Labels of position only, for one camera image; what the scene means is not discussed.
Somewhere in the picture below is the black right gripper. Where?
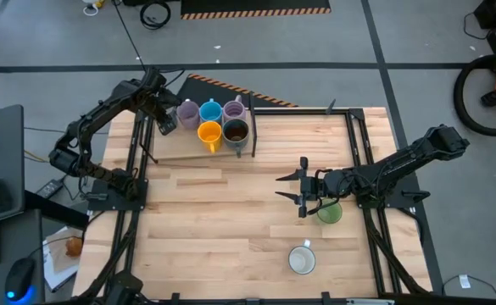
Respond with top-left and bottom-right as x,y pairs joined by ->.
275,156 -> 353,219

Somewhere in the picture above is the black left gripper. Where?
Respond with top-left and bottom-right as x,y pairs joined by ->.
137,69 -> 186,136

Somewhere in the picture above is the purple striped mug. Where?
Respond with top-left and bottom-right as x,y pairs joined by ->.
176,99 -> 201,130

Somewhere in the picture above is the light blue faceted mug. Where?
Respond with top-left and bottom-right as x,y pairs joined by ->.
198,97 -> 223,124

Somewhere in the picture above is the green and white mug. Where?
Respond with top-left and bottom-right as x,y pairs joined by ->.
316,198 -> 343,225

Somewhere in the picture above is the yellow mug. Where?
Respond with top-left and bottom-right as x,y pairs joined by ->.
197,120 -> 224,154

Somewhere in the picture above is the lilac bubble-ribbed mug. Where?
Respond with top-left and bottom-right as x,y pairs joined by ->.
221,95 -> 248,124

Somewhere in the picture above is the speckled blue brown mug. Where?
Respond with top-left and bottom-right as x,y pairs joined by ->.
221,118 -> 251,159

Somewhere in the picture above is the white mug navy leaf pattern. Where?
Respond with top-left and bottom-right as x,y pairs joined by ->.
287,239 -> 317,275

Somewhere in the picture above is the angled black hazard-striped mat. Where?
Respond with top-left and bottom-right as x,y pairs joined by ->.
175,74 -> 299,109

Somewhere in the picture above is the rectangular black hazard-striped mat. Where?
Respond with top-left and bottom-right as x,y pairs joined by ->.
181,0 -> 332,20

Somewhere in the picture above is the black power adapter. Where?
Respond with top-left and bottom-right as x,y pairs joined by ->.
35,179 -> 64,199

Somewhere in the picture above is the small orange object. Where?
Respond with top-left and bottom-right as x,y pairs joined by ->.
65,236 -> 83,258

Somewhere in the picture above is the orange and black vacuum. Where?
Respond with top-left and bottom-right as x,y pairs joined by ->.
453,53 -> 496,137

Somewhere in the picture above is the white paper pad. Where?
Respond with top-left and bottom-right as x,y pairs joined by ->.
42,226 -> 88,293

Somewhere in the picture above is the grey computer desk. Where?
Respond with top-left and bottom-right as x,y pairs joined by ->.
0,209 -> 46,305

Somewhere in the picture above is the black computer mouse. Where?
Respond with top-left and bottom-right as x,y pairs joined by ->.
4,257 -> 36,304

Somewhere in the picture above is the black aluminium table frame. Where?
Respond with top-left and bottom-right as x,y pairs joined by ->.
75,96 -> 443,305

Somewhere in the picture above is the long black floor cable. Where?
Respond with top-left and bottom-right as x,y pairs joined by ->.
112,0 -> 149,71

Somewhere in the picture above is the coiled black cable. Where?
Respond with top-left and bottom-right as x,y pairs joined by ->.
139,1 -> 172,31

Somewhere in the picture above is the white cable with plug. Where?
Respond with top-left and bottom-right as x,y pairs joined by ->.
81,0 -> 104,17

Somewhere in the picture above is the thin black cable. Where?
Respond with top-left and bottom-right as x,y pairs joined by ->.
442,274 -> 496,300
462,11 -> 493,42

